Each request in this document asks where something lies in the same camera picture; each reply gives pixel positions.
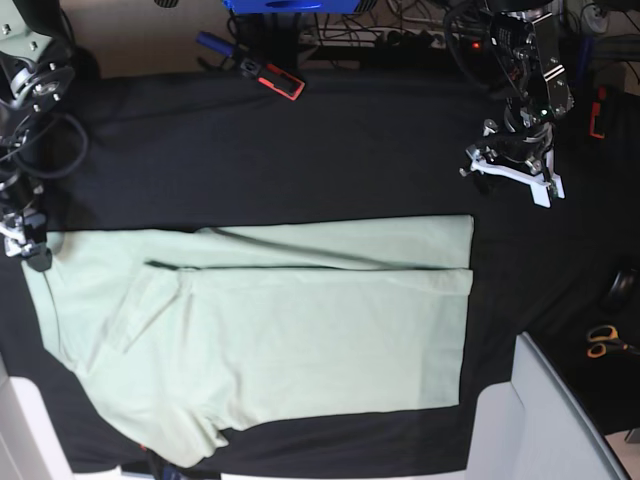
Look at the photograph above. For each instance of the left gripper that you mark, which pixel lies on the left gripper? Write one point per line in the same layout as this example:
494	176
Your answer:
524	149

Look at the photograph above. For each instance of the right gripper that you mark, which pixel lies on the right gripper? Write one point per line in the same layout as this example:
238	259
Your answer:
25	235

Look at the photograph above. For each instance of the light green T-shirt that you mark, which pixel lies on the light green T-shirt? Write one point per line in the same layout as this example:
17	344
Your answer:
176	337

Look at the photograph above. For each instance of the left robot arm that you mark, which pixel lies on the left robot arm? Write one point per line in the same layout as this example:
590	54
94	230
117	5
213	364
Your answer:
510	50

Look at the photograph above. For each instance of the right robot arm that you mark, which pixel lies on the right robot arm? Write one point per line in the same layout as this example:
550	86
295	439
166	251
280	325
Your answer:
37	53

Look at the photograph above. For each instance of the right blue-red bar clamp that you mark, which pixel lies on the right blue-red bar clamp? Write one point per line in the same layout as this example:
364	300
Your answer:
596	126

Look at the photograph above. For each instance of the blue-red bar clamp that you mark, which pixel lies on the blue-red bar clamp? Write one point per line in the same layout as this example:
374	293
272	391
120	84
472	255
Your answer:
596	126
253	68
155	467

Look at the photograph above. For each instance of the black tape roll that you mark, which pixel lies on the black tape roll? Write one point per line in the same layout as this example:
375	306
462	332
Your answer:
622	286

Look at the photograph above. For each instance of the white bin left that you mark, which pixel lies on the white bin left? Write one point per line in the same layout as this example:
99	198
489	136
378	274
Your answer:
30	449

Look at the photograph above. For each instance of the white bin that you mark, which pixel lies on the white bin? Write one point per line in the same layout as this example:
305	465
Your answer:
30	449
532	427

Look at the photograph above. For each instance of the black table cloth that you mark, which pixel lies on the black table cloth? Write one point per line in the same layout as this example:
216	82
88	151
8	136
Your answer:
205	149

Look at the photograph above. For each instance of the bottom blue-red bar clamp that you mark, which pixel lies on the bottom blue-red bar clamp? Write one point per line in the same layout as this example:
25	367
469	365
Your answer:
155	467

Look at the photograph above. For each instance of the top blue-red bar clamp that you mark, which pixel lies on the top blue-red bar clamp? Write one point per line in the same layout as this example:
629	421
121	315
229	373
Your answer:
253	68

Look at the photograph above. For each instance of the white bin right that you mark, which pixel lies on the white bin right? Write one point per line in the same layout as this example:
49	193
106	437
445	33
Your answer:
532	427

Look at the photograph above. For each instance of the blue box on stand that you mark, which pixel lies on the blue box on stand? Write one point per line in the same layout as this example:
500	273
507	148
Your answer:
299	6

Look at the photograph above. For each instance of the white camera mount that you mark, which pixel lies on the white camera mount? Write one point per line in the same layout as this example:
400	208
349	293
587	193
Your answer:
544	184

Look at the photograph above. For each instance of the orange-handled scissors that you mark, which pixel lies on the orange-handled scissors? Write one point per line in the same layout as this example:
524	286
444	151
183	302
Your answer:
604	340

